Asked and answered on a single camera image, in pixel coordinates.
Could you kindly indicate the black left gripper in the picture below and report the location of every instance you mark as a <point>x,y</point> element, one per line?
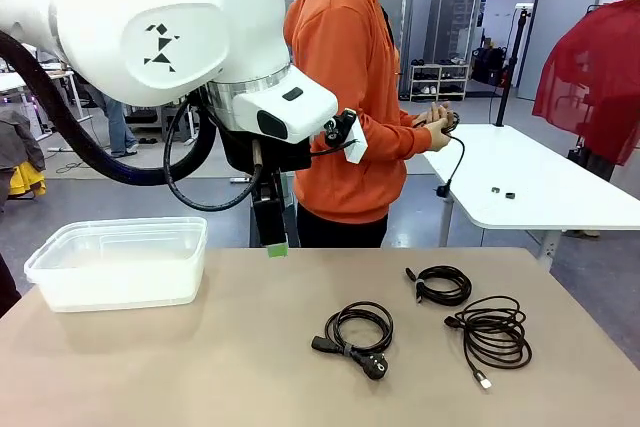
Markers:
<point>270,154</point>

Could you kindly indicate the person's right forearm orange sleeve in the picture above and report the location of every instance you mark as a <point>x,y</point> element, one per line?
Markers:
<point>410,139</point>

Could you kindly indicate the person's right hand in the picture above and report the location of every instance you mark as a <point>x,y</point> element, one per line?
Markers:
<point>441,138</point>

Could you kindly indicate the person's left hand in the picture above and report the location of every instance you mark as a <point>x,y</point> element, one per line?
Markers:
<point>439,113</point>

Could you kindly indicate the person in orange hoodie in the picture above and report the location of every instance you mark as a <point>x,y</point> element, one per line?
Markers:
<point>345,72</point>

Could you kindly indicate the clear plastic storage container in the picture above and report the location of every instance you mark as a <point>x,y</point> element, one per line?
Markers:
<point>115,287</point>

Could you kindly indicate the man with black cap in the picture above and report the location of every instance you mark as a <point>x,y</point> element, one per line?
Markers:
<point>120,127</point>

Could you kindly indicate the white shoe rack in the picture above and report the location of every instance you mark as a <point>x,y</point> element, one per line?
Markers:
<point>440,82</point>

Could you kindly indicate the yellow fabric item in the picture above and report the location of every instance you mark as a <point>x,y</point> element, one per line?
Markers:
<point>27,182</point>

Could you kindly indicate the white side table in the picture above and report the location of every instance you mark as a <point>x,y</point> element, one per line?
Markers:
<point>525,172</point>

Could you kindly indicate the gray jacket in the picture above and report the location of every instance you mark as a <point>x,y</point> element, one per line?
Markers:
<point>20,142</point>

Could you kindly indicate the black bags pile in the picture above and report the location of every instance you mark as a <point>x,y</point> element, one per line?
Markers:
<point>487,67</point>

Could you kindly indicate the black tripod pole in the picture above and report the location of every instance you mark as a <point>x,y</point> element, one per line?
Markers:
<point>511,67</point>

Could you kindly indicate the black handbag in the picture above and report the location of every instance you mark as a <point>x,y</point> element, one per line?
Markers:
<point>578,157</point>

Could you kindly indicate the red cape on mannequin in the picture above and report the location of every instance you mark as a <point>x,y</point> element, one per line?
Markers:
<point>595,82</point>

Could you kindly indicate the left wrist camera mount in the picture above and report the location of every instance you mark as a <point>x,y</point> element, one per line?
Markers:
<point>345,124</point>

